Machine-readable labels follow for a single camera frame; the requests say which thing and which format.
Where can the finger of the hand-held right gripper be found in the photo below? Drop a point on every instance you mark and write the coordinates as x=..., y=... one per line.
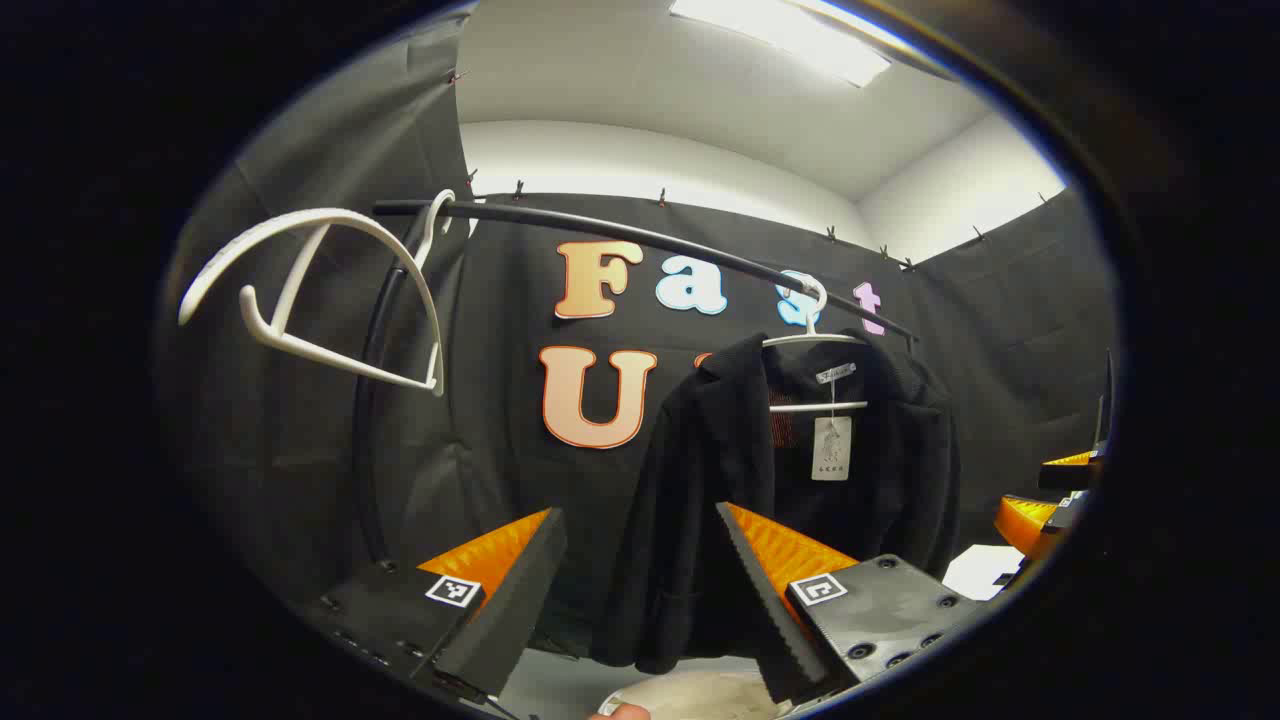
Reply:
x=1070, y=475
x=1030, y=522

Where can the white plastic hanger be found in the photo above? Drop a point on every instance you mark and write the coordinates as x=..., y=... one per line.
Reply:
x=815, y=407
x=320, y=214

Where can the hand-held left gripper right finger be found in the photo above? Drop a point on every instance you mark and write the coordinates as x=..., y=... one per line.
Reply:
x=760, y=620

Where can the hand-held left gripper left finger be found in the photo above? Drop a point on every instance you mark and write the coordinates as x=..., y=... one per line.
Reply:
x=520, y=600

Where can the black jacket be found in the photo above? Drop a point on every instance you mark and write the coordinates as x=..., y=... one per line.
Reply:
x=700, y=480

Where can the white box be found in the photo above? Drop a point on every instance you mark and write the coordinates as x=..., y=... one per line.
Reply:
x=980, y=570

